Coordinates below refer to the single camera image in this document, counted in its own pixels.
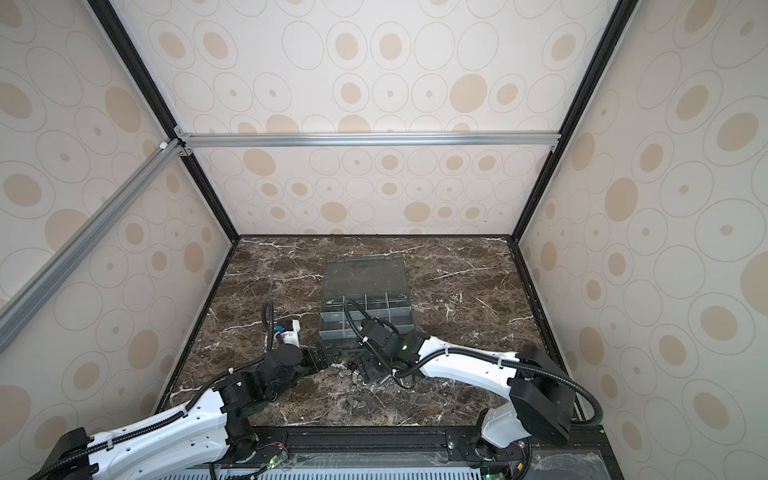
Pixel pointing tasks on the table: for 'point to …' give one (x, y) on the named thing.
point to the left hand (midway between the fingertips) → (333, 345)
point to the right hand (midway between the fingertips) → (370, 365)
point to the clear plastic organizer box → (380, 283)
